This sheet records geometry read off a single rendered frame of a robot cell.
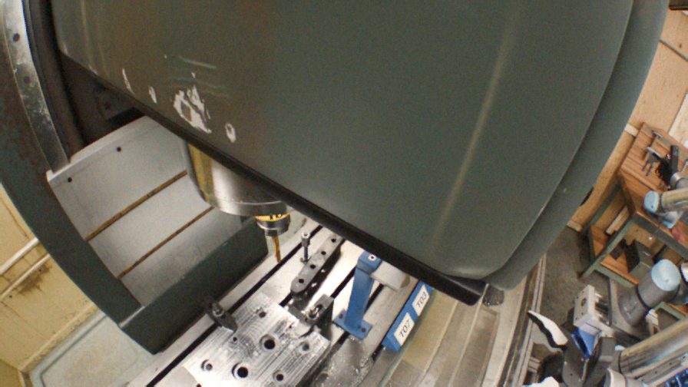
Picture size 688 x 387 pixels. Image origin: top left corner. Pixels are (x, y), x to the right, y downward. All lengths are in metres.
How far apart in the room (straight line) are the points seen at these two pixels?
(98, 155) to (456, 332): 1.17
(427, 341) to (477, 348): 0.22
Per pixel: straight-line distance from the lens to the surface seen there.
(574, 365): 0.54
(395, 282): 0.56
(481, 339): 1.17
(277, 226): 0.34
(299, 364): 0.71
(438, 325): 1.08
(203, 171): 0.23
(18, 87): 0.63
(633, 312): 1.20
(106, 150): 0.67
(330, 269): 0.93
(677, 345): 0.70
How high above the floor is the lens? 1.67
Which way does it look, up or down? 41 degrees down
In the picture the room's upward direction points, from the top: 6 degrees clockwise
